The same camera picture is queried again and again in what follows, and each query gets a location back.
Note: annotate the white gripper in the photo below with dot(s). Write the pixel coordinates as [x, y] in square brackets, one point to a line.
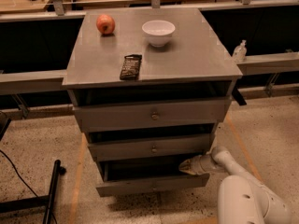
[199, 165]

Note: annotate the grey bottom drawer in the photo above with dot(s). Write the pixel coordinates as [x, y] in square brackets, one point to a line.
[144, 175]

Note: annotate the grey drawer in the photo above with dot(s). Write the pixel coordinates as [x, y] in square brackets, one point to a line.
[144, 175]
[151, 147]
[102, 118]

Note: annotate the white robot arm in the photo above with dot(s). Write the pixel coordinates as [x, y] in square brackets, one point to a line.
[242, 198]

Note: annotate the grey middle drawer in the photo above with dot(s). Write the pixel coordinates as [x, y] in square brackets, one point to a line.
[151, 147]

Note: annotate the grey top drawer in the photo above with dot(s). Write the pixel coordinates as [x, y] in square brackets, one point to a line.
[102, 118]

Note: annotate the grey wooden drawer cabinet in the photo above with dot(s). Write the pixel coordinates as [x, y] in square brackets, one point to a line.
[194, 64]

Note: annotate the clear sanitizer bottle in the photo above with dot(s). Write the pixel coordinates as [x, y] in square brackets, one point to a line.
[240, 51]

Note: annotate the white bowl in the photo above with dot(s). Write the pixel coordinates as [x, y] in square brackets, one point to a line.
[158, 33]

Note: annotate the red apple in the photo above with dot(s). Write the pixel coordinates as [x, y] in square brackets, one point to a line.
[105, 24]

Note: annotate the black metal stand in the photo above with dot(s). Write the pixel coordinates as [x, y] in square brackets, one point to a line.
[46, 201]

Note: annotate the grey metal railing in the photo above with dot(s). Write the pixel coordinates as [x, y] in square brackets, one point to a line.
[16, 83]

